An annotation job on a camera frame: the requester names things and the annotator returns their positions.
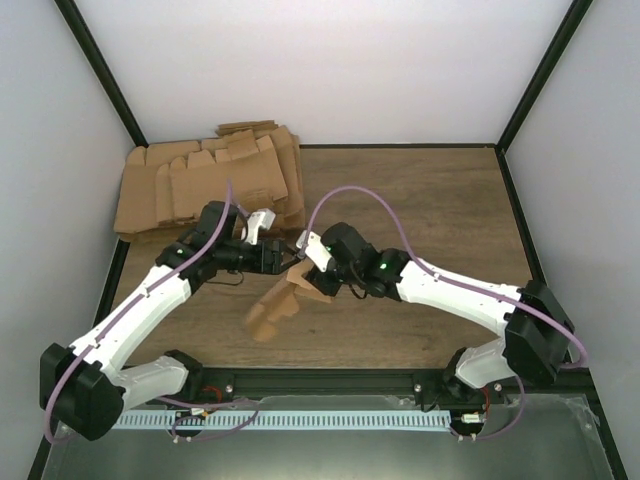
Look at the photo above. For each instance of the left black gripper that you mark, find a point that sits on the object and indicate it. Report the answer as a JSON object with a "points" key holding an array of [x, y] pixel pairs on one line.
{"points": [[272, 266]]}

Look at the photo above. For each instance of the stack of flat cardboard sheets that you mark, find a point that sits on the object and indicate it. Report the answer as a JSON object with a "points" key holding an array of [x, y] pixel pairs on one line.
{"points": [[166, 185]]}

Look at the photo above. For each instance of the brown cardboard box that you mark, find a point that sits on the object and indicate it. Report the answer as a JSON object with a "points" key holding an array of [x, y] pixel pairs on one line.
{"points": [[282, 301]]}

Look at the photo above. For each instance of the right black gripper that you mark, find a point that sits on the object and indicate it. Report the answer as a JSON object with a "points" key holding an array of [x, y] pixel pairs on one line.
{"points": [[327, 287]]}

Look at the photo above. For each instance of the black enclosure frame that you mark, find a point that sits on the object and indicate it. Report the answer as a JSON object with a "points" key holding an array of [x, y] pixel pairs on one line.
{"points": [[528, 139]]}

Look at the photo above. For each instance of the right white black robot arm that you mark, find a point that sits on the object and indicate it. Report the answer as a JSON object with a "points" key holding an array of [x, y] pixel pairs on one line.
{"points": [[529, 324]]}

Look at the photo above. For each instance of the light blue slotted cable duct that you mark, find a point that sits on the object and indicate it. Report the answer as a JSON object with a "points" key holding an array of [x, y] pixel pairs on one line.
{"points": [[392, 420]]}

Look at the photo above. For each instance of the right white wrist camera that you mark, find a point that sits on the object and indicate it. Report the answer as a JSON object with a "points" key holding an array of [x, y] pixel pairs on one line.
{"points": [[309, 246]]}

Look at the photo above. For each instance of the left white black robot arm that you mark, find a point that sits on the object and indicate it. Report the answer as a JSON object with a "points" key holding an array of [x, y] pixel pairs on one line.
{"points": [[177, 274]]}

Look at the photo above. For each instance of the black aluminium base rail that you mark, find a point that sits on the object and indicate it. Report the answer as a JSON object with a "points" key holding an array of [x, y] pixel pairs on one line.
{"points": [[320, 382]]}

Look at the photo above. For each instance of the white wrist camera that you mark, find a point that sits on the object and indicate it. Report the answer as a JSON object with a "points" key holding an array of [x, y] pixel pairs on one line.
{"points": [[258, 220], [309, 246]]}

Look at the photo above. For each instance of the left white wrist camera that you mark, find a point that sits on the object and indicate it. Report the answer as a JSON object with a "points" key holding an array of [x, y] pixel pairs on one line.
{"points": [[258, 220]]}

